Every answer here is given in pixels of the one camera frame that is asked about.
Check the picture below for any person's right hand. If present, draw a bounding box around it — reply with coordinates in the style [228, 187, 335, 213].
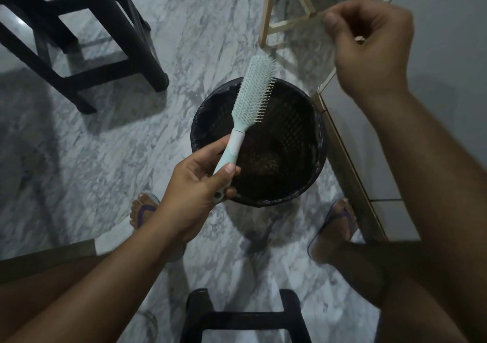
[323, 0, 415, 106]

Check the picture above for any person's left hand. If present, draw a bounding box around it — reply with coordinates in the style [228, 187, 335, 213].
[152, 134, 242, 245]

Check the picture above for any black waste bin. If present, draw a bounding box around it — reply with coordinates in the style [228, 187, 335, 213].
[190, 77, 328, 208]

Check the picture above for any mint green hairbrush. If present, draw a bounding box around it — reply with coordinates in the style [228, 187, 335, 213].
[212, 54, 277, 205]

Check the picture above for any person's right forearm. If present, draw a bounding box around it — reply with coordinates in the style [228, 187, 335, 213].
[357, 87, 487, 343]

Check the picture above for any purple flip-flop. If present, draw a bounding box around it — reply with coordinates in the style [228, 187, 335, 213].
[129, 193, 187, 262]
[307, 198, 360, 260]

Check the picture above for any white cabinet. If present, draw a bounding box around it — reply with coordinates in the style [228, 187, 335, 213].
[316, 0, 487, 243]

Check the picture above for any light wooden table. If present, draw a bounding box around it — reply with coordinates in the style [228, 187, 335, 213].
[258, 0, 381, 47]

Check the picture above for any black plastic stool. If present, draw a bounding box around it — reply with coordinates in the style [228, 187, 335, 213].
[179, 288, 312, 343]

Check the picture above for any tall black stool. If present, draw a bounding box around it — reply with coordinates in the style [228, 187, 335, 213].
[0, 0, 170, 115]

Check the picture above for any thin cable loop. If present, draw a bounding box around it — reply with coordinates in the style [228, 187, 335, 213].
[135, 310, 159, 343]

